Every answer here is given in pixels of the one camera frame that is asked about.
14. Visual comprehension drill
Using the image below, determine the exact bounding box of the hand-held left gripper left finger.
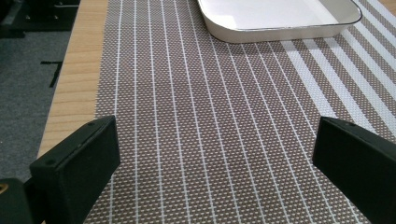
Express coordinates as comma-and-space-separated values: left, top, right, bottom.
29, 115, 121, 224

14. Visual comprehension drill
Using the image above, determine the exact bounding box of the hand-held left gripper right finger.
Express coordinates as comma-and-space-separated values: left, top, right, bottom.
311, 116, 396, 224

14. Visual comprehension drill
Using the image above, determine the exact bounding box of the white enamel tray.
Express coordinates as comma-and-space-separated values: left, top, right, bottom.
196, 0, 363, 44

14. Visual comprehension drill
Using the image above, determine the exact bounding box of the black tape floor mark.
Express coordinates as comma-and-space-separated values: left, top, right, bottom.
39, 60, 64, 89

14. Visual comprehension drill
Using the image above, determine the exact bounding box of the striped woven placemat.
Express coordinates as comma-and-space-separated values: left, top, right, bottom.
83, 0, 396, 224

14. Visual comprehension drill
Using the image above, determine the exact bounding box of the black stand base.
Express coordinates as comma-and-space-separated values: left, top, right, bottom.
0, 0, 81, 39

